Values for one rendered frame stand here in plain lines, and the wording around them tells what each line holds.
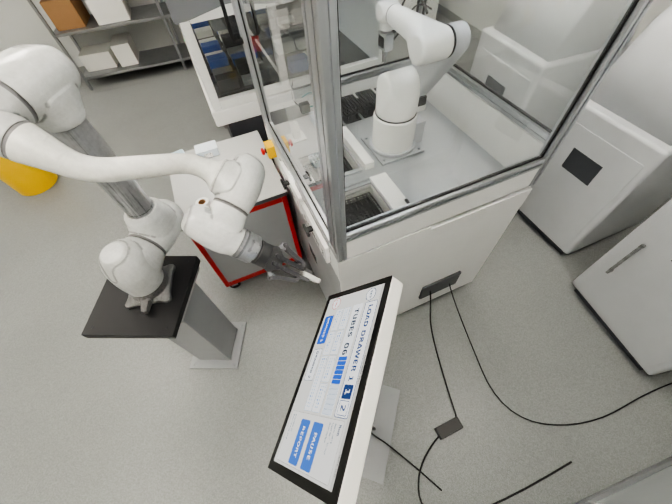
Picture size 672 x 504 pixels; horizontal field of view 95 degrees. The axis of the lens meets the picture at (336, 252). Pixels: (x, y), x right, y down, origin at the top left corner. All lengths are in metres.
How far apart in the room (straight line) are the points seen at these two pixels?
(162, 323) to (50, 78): 0.86
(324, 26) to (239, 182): 0.43
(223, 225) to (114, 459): 1.71
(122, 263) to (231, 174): 0.60
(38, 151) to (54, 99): 0.17
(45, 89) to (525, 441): 2.35
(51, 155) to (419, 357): 1.86
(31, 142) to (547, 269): 2.65
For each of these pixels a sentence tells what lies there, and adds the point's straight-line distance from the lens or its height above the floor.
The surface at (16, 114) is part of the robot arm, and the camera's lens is 1.06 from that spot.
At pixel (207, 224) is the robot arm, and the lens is 0.86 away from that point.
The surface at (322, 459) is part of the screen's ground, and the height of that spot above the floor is 1.14.
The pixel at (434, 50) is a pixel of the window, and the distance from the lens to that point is 0.84.
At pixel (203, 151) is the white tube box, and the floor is 0.81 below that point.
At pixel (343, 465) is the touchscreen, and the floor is 1.19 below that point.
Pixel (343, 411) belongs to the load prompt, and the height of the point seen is 1.16.
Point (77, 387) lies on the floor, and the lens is 2.59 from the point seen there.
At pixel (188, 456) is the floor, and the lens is 2.13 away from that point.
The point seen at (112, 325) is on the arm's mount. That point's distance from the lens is 1.55.
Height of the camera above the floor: 1.94
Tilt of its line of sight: 56 degrees down
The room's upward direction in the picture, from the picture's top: 5 degrees counter-clockwise
